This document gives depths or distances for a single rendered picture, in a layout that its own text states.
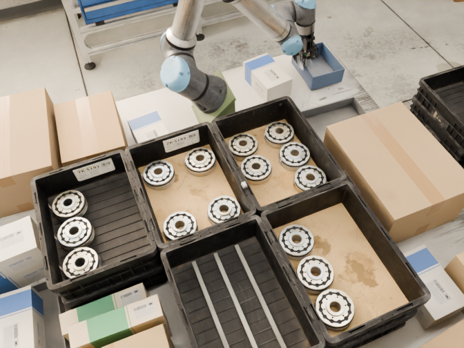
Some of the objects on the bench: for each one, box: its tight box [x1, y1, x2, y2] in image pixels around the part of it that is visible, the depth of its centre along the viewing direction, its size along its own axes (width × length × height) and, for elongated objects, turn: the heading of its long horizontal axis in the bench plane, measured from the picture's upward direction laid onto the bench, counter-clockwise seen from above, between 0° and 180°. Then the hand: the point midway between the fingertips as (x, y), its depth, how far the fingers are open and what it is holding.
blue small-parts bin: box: [291, 42, 345, 90], centre depth 188 cm, size 20×15×7 cm
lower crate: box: [61, 248, 168, 309], centre depth 140 cm, size 40×30×12 cm
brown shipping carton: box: [54, 90, 128, 167], centre depth 163 cm, size 30×22×16 cm
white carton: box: [127, 109, 169, 144], centre depth 167 cm, size 20×12×9 cm, turn 28°
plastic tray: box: [301, 97, 367, 142], centre depth 170 cm, size 27×20×5 cm
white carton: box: [0, 285, 46, 348], centre depth 124 cm, size 20×12×9 cm, turn 20°
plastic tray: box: [32, 281, 70, 348], centre depth 126 cm, size 27×20×5 cm
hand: (302, 65), depth 185 cm, fingers closed, pressing on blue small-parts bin
